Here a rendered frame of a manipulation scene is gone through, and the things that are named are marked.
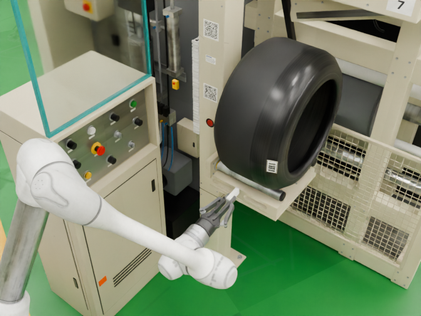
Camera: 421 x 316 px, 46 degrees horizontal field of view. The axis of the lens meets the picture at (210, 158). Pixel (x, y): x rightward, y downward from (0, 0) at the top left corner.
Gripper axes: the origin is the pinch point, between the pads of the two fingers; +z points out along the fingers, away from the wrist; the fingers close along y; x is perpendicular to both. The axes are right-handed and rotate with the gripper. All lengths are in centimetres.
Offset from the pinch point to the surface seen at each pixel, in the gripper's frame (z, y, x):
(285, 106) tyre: 21.5, -9.3, -34.3
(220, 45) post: 34, 28, -39
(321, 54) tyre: 50, -8, -39
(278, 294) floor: 23, -10, 107
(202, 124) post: 28.2, 36.8, 3.0
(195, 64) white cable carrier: 33, 41, -26
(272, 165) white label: 10.6, -11.1, -14.2
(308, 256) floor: 57, -10, 111
